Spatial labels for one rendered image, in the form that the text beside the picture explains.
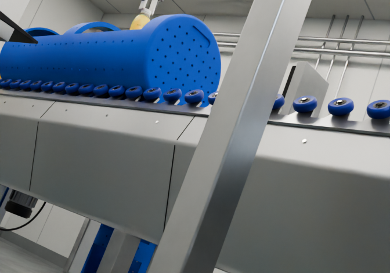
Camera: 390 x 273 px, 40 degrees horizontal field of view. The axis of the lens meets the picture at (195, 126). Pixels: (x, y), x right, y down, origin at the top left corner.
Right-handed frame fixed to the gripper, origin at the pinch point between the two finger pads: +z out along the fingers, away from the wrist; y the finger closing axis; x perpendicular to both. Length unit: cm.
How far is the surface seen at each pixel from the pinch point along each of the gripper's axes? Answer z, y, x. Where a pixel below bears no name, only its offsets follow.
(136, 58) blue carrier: 43, -32, -54
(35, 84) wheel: 49, -32, -3
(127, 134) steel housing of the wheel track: 64, -34, -63
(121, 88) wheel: 50, -30, -48
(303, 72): 44, -22, -99
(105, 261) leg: 93, -31, -66
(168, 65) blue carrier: 41, -25, -57
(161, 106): 56, -31, -68
